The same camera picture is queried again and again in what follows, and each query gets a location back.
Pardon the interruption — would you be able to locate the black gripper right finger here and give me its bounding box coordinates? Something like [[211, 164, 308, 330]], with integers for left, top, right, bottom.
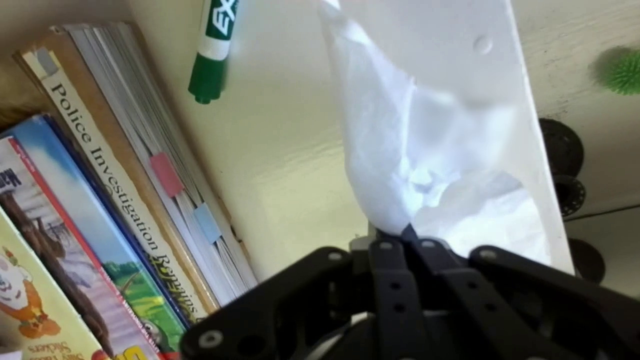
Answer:
[[400, 227, 640, 360]]

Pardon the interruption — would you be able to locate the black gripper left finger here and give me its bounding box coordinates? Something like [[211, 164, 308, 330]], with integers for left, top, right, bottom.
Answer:
[[177, 232, 419, 360]]

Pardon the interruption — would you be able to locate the thick brown police book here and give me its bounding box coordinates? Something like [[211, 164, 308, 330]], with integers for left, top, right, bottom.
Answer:
[[13, 22, 260, 326]]

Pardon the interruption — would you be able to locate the green spiky ball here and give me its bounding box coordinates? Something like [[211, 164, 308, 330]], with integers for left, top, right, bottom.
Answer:
[[591, 47, 640, 97]]

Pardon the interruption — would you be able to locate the blue picture book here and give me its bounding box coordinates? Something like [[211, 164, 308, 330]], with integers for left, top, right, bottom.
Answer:
[[1, 115, 187, 357]]

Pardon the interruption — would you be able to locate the black candlestick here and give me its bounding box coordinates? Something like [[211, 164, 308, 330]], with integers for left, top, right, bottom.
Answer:
[[537, 118, 590, 218]]

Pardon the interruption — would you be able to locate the red-edged picture book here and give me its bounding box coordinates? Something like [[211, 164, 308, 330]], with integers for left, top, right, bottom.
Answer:
[[0, 136, 146, 360]]

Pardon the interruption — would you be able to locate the yellow children's book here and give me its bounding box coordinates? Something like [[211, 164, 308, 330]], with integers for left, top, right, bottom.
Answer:
[[0, 206, 92, 360]]

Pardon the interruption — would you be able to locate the green dry-erase marker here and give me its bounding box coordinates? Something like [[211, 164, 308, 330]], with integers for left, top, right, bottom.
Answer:
[[185, 0, 239, 107]]

